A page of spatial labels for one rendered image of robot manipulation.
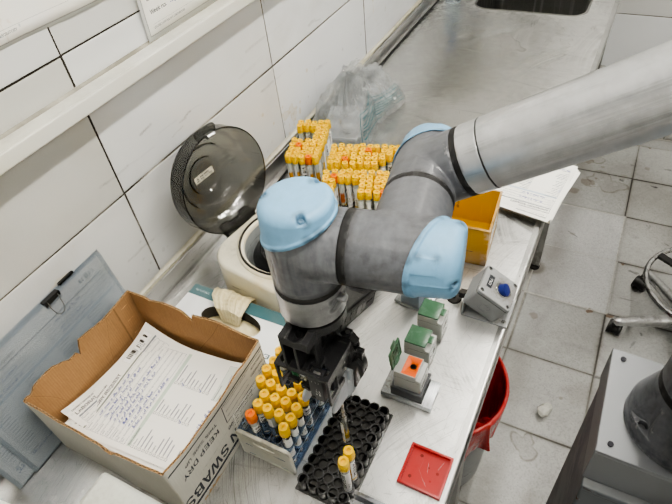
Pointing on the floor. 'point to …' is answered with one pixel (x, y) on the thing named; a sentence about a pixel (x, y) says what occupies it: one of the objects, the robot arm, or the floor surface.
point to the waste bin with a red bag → (494, 407)
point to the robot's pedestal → (574, 483)
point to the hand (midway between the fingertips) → (338, 387)
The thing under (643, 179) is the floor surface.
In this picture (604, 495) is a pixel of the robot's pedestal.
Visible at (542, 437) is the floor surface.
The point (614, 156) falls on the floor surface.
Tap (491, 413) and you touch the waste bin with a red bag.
